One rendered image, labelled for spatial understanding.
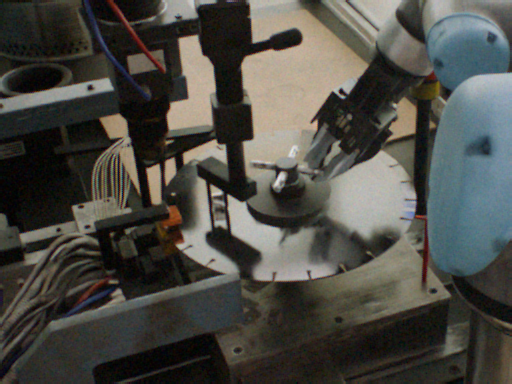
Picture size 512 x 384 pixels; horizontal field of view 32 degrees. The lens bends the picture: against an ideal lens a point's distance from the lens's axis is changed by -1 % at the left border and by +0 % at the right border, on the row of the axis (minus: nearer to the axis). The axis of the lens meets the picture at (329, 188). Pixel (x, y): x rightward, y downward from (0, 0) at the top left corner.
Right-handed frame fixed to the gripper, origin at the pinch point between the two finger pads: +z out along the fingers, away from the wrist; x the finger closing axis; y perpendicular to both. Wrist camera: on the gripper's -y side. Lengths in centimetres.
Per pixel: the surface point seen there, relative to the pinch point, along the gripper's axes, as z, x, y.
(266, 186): 5.8, -4.1, 2.0
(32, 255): 31.8, -23.2, 13.5
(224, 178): 3.4, -7.6, 9.9
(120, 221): 12.7, -13.7, 17.5
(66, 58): 34, -52, -28
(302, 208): 3.2, 1.6, 4.3
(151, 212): 11.0, -11.8, 14.6
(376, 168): -0.6, 5.0, -8.9
